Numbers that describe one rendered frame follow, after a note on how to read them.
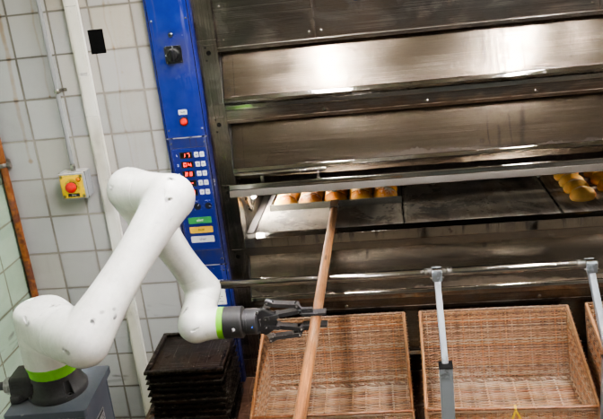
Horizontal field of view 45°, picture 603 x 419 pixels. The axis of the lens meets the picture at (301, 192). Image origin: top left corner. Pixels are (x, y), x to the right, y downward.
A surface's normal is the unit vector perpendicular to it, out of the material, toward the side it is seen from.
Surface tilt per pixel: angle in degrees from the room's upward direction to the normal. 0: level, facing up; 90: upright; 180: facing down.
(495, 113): 70
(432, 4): 90
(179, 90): 90
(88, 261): 90
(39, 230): 90
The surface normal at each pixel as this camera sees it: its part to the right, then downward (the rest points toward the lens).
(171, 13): -0.10, 0.31
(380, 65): -0.13, -0.04
